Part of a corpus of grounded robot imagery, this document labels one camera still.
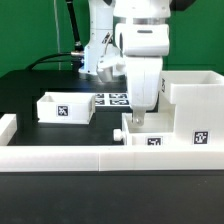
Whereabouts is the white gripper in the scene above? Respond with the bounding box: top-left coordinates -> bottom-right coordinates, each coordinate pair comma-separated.
115,23 -> 170,125

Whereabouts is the white front drawer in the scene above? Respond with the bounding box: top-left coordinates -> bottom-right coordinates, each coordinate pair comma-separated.
113,113 -> 174,146

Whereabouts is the white drawer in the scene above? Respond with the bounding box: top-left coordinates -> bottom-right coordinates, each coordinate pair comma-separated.
37,92 -> 95,124
113,113 -> 174,146

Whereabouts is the white drawer cabinet box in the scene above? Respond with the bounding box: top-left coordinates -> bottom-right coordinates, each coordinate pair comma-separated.
158,71 -> 224,145

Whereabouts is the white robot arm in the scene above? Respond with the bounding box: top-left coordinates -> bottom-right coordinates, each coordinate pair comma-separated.
79,0 -> 196,126

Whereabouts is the white U-shaped fence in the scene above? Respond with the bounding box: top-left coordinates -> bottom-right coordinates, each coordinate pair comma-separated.
0,114 -> 224,172

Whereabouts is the white marker base plate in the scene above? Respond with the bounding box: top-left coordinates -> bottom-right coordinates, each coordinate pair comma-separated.
95,93 -> 129,107

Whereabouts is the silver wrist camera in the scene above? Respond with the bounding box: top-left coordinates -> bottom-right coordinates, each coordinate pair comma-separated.
96,54 -> 125,83

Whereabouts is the black cable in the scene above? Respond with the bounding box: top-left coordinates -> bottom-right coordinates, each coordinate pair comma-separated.
25,0 -> 85,72

